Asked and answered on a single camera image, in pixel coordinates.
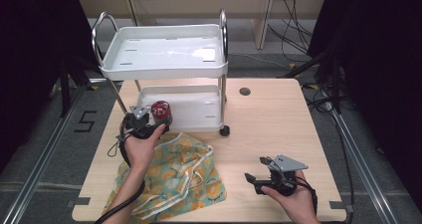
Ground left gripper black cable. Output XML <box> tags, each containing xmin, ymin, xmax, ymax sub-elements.
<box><xmin>94</xmin><ymin>115</ymin><xmax>147</xmax><ymax>224</ymax></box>

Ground light wooden furniture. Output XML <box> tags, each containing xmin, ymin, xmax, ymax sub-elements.
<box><xmin>77</xmin><ymin>0</ymin><xmax>327</xmax><ymax>51</ymax></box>

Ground person's right hand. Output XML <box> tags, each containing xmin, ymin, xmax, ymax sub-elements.
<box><xmin>260</xmin><ymin>169</ymin><xmax>321</xmax><ymax>224</ymax></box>

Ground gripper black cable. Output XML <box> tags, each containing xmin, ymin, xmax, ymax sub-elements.
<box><xmin>94</xmin><ymin>115</ymin><xmax>147</xmax><ymax>224</ymax></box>
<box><xmin>295</xmin><ymin>175</ymin><xmax>319</xmax><ymax>216</ymax></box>

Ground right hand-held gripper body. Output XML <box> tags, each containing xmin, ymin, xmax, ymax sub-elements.
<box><xmin>253</xmin><ymin>153</ymin><xmax>310</xmax><ymax>197</ymax></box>

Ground person's left hand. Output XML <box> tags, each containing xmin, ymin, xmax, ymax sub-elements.
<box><xmin>123</xmin><ymin>122</ymin><xmax>166</xmax><ymax>171</ymax></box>

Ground white two-tier cart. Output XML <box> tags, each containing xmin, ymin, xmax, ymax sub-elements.
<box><xmin>91</xmin><ymin>8</ymin><xmax>231</xmax><ymax>138</ymax></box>

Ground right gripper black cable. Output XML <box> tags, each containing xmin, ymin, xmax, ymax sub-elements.
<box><xmin>295</xmin><ymin>175</ymin><xmax>319</xmax><ymax>216</ymax></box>

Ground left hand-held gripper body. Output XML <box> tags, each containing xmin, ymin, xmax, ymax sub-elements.
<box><xmin>121</xmin><ymin>105</ymin><xmax>161</xmax><ymax>140</ymax></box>

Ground red can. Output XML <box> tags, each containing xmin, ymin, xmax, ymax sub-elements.
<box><xmin>150</xmin><ymin>100</ymin><xmax>174</xmax><ymax>127</ymax></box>

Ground floral tote bag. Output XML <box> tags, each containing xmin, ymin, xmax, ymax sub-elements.
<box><xmin>103</xmin><ymin>131</ymin><xmax>228</xmax><ymax>224</ymax></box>

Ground dark curtain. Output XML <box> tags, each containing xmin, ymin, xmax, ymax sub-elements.
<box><xmin>0</xmin><ymin>0</ymin><xmax>102</xmax><ymax>173</ymax></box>
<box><xmin>308</xmin><ymin>0</ymin><xmax>422</xmax><ymax>212</ymax></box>

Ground grey metal floor rail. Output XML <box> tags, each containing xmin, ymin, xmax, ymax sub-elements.
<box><xmin>1</xmin><ymin>84</ymin><xmax>92</xmax><ymax>224</ymax></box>
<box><xmin>326</xmin><ymin>108</ymin><xmax>400</xmax><ymax>224</ymax></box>

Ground black floor cables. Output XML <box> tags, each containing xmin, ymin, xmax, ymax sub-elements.
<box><xmin>267</xmin><ymin>0</ymin><xmax>315</xmax><ymax>55</ymax></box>

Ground black metal stand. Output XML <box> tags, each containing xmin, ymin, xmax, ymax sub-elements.
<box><xmin>281</xmin><ymin>48</ymin><xmax>343</xmax><ymax>114</ymax></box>
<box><xmin>59</xmin><ymin>60</ymin><xmax>94</xmax><ymax>118</ymax></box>

